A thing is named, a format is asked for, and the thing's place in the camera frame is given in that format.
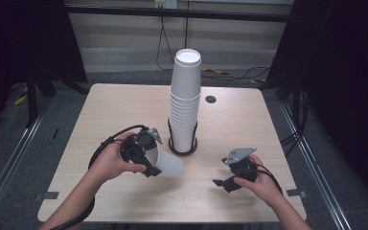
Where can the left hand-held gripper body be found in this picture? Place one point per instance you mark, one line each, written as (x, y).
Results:
(139, 147)

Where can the black metal stand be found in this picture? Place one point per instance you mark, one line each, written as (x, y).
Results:
(32, 99)

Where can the metal floor rail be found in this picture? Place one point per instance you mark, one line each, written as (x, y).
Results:
(316, 166)
(9, 163)

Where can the black horizontal bar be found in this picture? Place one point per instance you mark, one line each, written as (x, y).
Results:
(172, 13)

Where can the grey tape strip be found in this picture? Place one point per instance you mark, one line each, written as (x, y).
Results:
(51, 195)
(296, 193)

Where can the yellow floor tape piece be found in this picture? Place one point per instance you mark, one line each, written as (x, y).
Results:
(20, 99)
(215, 71)

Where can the stack of white paper cups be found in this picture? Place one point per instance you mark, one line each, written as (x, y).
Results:
(185, 96)

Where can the black curtain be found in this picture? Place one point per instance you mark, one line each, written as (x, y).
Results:
(341, 80)
(19, 41)

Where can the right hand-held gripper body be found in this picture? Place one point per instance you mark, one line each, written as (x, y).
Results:
(241, 166)

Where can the white power strip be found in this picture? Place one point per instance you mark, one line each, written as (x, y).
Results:
(165, 3)

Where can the person's right hand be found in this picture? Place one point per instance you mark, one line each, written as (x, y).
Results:
(263, 185)

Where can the single white paper cup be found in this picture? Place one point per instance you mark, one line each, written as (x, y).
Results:
(169, 164)

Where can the person's left hand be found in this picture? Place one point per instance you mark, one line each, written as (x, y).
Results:
(111, 161)

